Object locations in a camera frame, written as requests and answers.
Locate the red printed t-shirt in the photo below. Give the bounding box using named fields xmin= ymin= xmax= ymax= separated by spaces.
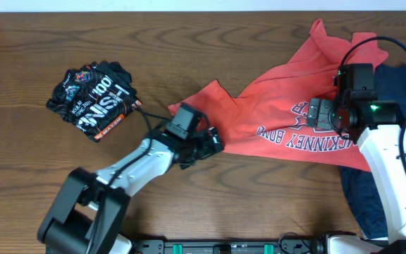
xmin=184 ymin=19 xmax=388 ymax=171

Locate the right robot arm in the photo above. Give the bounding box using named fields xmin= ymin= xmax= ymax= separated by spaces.
xmin=307 ymin=63 xmax=406 ymax=253

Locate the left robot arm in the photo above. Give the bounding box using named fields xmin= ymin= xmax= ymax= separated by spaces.
xmin=37 ymin=127 xmax=223 ymax=254

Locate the navy blue shirt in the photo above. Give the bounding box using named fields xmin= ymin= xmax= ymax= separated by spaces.
xmin=339 ymin=64 xmax=406 ymax=239

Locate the folded black printed jersey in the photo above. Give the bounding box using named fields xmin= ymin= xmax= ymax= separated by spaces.
xmin=46 ymin=61 xmax=142 ymax=143

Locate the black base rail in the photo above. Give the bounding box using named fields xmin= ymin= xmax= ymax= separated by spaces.
xmin=130 ymin=236 xmax=327 ymax=254

